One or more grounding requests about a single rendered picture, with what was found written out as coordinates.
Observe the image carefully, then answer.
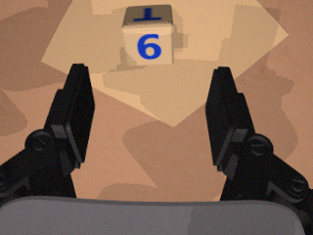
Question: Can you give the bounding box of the cream letter block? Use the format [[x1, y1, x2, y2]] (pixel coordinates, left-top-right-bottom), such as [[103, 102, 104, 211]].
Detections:
[[121, 5, 174, 66]]

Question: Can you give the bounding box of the tan flat mat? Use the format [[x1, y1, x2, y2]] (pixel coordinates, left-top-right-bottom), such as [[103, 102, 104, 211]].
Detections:
[[41, 0, 289, 127]]

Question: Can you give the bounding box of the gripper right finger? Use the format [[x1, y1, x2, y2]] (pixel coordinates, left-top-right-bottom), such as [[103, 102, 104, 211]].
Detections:
[[205, 67, 313, 235]]

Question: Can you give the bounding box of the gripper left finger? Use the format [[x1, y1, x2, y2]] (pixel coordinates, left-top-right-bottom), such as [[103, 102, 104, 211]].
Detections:
[[0, 64, 95, 208]]

